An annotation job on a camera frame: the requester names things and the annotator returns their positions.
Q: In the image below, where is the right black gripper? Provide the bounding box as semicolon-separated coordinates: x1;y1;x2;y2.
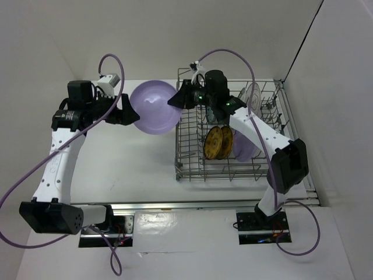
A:
167;79;216;110

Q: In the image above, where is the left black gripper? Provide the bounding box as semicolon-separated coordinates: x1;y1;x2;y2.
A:
86;90;140;125

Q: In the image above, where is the purple plastic plate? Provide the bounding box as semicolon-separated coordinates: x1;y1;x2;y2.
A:
130;80;182;135
233;131;259;162

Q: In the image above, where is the white plate with rings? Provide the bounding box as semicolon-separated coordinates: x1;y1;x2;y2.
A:
242;82;261;117

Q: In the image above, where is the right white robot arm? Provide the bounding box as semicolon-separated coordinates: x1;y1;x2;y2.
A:
168;70;309;229

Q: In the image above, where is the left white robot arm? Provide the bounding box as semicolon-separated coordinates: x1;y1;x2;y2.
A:
19;80;140;235

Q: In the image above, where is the right blue patterned plate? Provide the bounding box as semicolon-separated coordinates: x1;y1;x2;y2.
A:
206;106;218;124

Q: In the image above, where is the left yellow patterned plate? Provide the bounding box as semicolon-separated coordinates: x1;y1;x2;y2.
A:
203;126;223;160

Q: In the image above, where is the yellow patterned plate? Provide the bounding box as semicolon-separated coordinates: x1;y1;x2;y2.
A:
203;126;223;160
216;126;233;160

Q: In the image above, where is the right yellow patterned plate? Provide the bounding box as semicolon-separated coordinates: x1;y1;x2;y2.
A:
216;126;233;160

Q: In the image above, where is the white plate floral rim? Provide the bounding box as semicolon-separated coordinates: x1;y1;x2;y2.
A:
238;88;248;103

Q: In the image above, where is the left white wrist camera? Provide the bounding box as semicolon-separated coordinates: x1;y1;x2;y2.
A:
97;73;121;97

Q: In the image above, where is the grey wire dish rack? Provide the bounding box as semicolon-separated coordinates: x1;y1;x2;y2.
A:
174;79;293;181

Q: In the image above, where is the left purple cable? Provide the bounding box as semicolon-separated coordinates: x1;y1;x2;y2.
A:
0;54;126;277

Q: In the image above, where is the purple cable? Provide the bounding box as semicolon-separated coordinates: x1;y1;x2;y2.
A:
0;54;126;277
198;48;321;257

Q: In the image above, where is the silver aluminium rail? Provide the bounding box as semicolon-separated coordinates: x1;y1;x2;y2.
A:
68;199;263;213

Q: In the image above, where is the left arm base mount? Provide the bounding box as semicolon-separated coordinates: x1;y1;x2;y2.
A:
78;214;135;248

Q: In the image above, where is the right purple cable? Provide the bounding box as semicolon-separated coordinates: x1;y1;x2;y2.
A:
198;48;321;257

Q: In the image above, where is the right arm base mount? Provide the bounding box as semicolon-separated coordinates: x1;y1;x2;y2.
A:
233;211;292;245

